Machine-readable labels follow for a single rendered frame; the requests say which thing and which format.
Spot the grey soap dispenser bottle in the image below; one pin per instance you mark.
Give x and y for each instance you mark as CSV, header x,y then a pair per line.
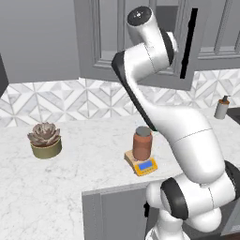
x,y
221,109

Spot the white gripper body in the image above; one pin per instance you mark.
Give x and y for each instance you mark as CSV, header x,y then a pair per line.
x,y
173,40

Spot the succulent plant in olive pot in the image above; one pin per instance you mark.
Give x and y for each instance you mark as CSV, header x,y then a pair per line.
x,y
44,139

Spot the brown jar with grey lid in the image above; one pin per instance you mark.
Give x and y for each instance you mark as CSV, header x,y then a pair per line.
x,y
142,146

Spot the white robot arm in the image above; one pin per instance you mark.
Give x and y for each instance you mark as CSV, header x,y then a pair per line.
x,y
187,146

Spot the grey wall cabinet door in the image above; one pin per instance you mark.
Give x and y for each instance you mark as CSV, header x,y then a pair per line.
x,y
223,31
104,34

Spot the yellow digital scale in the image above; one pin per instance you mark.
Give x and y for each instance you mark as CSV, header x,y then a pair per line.
x,y
145,166

